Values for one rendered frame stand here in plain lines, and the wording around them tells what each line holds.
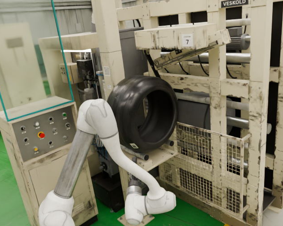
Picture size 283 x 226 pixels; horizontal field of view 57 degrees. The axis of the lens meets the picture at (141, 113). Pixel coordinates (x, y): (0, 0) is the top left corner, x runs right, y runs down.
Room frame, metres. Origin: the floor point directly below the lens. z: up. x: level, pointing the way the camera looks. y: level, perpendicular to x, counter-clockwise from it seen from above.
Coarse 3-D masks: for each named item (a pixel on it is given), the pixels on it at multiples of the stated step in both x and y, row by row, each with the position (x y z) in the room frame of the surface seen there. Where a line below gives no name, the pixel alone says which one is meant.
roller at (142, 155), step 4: (120, 144) 1.95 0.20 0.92; (124, 148) 1.89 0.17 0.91; (128, 148) 1.86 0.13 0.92; (128, 152) 1.85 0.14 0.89; (132, 152) 1.81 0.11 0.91; (136, 152) 1.79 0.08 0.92; (140, 152) 1.77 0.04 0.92; (140, 156) 1.74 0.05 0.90; (144, 156) 1.72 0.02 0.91; (148, 156) 1.73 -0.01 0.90
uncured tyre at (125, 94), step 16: (128, 80) 1.89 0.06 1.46; (144, 80) 1.81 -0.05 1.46; (160, 80) 1.89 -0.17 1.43; (112, 96) 1.82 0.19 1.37; (128, 96) 1.72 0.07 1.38; (144, 96) 1.74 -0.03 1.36; (160, 96) 2.14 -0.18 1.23; (128, 112) 1.67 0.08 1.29; (160, 112) 2.14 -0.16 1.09; (176, 112) 1.94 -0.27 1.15; (128, 128) 1.65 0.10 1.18; (144, 128) 2.08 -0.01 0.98; (160, 128) 2.05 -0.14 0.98; (128, 144) 1.69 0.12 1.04; (144, 144) 1.71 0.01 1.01; (160, 144) 1.82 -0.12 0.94
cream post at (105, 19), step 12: (96, 0) 2.08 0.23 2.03; (108, 0) 2.08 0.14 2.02; (96, 12) 2.10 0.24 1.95; (108, 12) 2.07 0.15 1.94; (96, 24) 2.12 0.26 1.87; (108, 24) 2.06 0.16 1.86; (108, 36) 2.05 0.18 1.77; (108, 48) 2.04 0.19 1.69; (120, 48) 2.11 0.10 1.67; (108, 60) 2.05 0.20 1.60; (120, 60) 2.10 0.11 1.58; (120, 72) 2.09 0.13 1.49; (108, 84) 2.09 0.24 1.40; (108, 96) 2.12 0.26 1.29; (120, 168) 2.11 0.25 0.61
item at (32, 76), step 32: (0, 0) 1.96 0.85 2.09; (32, 0) 2.10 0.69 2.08; (0, 32) 1.92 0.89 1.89; (32, 32) 2.06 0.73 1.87; (0, 64) 1.89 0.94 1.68; (32, 64) 2.02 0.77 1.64; (64, 64) 2.18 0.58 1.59; (0, 96) 1.84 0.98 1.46; (32, 96) 1.99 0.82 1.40; (64, 96) 2.15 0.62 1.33
